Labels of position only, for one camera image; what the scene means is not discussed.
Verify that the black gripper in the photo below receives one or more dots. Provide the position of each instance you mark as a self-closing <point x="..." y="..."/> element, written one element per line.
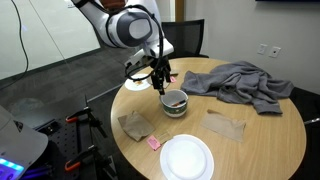
<point x="158" y="66"/>

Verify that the black orange marker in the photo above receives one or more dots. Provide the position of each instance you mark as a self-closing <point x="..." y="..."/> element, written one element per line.
<point x="178" y="102"/>

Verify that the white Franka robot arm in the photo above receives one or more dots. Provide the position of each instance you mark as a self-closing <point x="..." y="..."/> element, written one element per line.
<point x="130" y="30"/>

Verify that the white mug with green band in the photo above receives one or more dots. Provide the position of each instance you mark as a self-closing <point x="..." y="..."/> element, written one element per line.
<point x="175" y="110"/>

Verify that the pink sugar packet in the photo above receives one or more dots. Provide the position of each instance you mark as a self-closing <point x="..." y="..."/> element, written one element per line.
<point x="153" y="143"/>
<point x="172" y="79"/>

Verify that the small orange wrapped candy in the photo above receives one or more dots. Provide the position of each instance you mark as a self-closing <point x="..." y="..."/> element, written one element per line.
<point x="140" y="82"/>

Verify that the small white plate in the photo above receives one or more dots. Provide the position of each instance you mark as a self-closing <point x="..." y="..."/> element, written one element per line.
<point x="131" y="86"/>

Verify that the crumpled brown paper napkin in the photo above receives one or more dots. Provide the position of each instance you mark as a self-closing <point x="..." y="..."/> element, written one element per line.
<point x="136" y="126"/>

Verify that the tan sugar packet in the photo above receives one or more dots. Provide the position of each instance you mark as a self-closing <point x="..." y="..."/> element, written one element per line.
<point x="164" y="137"/>

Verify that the black mesh office chair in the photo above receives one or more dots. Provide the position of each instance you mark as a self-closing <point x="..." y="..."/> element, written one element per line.
<point x="306" y="103"/>
<point x="190" y="36"/>

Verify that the flat brown paper napkin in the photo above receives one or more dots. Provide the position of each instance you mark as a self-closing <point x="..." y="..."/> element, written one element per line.
<point x="223" y="126"/>

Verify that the grey hoodie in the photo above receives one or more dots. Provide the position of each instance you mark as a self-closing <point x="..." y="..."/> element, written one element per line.
<point x="240" y="83"/>

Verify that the large white plate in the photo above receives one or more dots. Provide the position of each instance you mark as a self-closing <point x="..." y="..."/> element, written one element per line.
<point x="186" y="160"/>

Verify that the orange black bar clamp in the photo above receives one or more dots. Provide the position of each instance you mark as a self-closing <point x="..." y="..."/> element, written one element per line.
<point x="75" y="116"/>
<point x="75" y="162"/>

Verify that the red seat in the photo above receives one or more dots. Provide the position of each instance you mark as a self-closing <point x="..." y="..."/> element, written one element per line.
<point x="113" y="3"/>

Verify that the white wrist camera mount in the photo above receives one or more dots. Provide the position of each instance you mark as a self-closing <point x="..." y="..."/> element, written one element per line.
<point x="133" y="60"/>

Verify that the white wall outlet plate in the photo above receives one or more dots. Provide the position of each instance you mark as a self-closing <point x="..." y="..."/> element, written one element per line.
<point x="274" y="52"/>
<point x="262" y="49"/>

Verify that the black metal bracket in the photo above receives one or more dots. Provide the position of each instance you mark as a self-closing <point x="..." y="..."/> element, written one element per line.
<point x="46" y="126"/>

